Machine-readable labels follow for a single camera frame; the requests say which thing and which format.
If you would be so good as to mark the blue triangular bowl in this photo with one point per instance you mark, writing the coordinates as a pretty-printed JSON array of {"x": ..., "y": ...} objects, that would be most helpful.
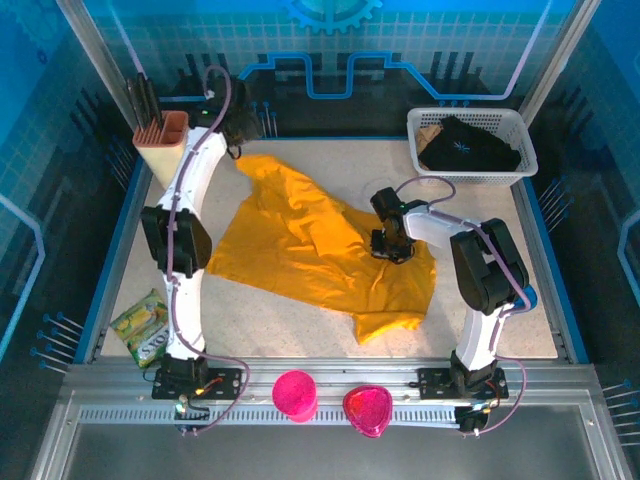
[{"x": 531, "y": 299}]

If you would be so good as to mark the aluminium base frame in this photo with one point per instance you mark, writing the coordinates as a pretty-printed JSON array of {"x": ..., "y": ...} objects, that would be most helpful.
[{"x": 350, "y": 372}]

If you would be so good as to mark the beige knife block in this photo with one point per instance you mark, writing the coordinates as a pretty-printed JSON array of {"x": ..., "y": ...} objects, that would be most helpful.
[{"x": 160, "y": 150}]

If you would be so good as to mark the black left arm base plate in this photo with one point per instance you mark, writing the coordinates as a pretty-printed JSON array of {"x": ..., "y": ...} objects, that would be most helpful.
[{"x": 225, "y": 382}]

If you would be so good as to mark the black knife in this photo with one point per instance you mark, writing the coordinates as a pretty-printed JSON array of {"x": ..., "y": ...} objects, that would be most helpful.
[
  {"x": 135, "y": 102},
  {"x": 155, "y": 102},
  {"x": 145, "y": 100}
]

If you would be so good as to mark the black connector module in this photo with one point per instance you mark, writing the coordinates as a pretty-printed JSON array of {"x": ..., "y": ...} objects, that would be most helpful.
[
  {"x": 190, "y": 415},
  {"x": 472, "y": 420}
]

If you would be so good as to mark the black t-shirt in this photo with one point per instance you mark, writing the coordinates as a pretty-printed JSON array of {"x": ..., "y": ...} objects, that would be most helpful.
[{"x": 470, "y": 150}]

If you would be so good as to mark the tan t-shirt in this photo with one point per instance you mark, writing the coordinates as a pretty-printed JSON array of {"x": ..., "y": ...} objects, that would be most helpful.
[{"x": 427, "y": 137}]

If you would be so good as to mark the yellow t-shirt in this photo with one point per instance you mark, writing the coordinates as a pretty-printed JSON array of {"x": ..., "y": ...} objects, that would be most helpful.
[{"x": 310, "y": 250}]

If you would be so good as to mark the green yellow snack bag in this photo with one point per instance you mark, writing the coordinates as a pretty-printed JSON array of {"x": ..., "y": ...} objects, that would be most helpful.
[{"x": 140, "y": 325}]

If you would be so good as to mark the white plastic slotted basket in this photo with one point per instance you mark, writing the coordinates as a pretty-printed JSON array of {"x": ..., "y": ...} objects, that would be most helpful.
[{"x": 527, "y": 150}]

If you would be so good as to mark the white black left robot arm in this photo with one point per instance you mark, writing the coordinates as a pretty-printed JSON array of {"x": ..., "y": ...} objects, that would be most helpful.
[{"x": 182, "y": 240}]

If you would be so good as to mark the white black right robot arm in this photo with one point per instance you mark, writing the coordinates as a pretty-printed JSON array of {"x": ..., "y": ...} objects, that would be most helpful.
[{"x": 490, "y": 270}]

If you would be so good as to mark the pink cup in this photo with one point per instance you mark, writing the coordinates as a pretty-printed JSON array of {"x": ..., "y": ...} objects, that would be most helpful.
[{"x": 295, "y": 395}]

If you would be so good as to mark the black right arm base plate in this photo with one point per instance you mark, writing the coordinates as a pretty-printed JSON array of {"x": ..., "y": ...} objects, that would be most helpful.
[{"x": 435, "y": 382}]

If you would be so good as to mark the pink triangular bowl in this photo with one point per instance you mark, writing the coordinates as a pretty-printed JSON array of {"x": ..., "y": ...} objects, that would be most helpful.
[{"x": 367, "y": 410}]

